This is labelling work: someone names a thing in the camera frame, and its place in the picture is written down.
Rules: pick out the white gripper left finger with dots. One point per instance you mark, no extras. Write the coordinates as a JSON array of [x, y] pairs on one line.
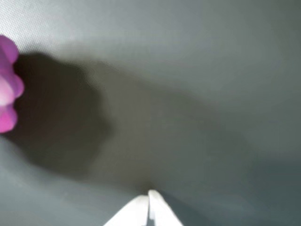
[[131, 214]]

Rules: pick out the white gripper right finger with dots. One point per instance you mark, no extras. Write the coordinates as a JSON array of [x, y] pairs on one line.
[[160, 209]]

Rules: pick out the pink purple bumpy ball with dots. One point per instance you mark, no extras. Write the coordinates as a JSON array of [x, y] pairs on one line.
[[8, 70]]

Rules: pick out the dark grey table mat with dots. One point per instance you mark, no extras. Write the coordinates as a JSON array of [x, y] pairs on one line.
[[188, 94]]

